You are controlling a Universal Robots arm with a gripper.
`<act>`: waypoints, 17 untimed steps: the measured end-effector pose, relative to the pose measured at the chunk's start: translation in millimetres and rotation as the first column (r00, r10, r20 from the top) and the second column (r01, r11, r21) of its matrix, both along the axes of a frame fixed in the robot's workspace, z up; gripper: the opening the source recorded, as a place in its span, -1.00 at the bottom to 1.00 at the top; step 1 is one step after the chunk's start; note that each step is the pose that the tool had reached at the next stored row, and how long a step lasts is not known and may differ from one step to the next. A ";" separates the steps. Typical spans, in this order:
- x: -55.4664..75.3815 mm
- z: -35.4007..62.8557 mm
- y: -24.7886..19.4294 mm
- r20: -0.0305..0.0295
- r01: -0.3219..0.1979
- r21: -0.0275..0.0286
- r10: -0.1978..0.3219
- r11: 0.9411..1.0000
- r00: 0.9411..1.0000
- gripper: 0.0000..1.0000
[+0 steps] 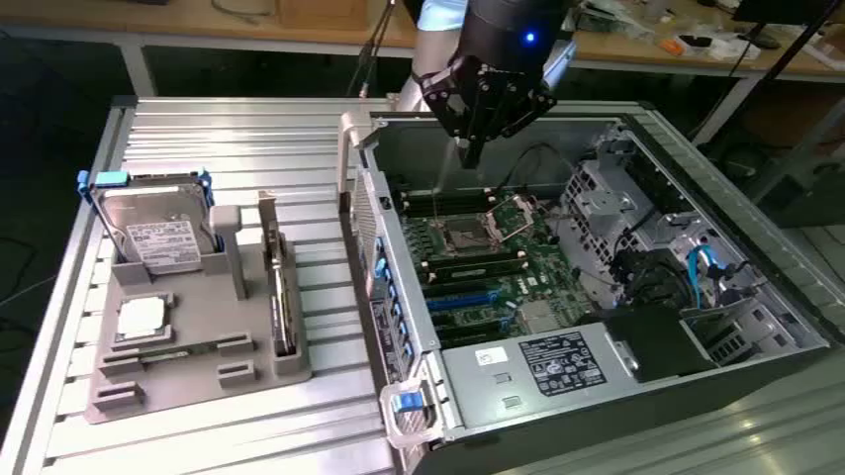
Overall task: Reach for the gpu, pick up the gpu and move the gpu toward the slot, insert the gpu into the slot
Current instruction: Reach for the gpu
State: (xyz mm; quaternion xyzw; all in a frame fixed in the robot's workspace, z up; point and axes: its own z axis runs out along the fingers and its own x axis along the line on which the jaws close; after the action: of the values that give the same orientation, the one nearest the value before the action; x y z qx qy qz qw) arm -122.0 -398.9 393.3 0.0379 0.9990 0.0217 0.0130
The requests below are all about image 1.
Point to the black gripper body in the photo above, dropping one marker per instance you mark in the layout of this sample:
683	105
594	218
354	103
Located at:
509	29

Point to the black graphics card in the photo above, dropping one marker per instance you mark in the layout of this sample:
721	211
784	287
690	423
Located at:
280	307

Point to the blue expansion slot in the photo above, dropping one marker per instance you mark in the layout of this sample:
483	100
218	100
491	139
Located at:
462	300

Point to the metal socket cover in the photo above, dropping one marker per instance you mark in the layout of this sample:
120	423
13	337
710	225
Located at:
518	218

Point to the metal disk bay cage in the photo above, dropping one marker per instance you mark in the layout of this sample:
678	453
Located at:
601	208

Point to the CPU socket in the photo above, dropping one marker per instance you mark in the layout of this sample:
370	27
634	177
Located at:
462	232

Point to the green motherboard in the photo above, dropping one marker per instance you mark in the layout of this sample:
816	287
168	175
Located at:
541	277

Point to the metal slat table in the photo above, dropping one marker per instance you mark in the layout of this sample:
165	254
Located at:
198	148

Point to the wooden workbench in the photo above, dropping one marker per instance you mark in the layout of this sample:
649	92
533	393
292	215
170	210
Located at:
198	25

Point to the black slanted pole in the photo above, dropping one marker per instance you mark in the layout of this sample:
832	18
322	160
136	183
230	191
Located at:
785	54

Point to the black monitor with stand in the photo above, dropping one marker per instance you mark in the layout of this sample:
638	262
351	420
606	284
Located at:
785	10

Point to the silver chipset heatsink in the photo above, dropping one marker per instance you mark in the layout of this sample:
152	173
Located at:
538	316

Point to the black plastic shroud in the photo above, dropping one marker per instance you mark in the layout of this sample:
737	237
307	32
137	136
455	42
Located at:
659	346

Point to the grey power supply unit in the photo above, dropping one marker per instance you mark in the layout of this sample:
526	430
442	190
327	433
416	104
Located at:
527	376

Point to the grey parts rack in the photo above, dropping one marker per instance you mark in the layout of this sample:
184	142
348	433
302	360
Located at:
191	316

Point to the silver CPU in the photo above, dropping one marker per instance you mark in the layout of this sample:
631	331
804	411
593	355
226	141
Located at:
140	319

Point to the green RAM stick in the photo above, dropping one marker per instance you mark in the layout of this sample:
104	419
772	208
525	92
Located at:
171	352

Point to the open black PC case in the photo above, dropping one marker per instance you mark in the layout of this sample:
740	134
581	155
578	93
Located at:
726	396

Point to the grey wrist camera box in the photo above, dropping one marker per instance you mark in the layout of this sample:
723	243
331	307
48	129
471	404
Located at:
559	64

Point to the hard disk with blue bracket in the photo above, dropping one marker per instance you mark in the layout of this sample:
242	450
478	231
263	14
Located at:
157	227

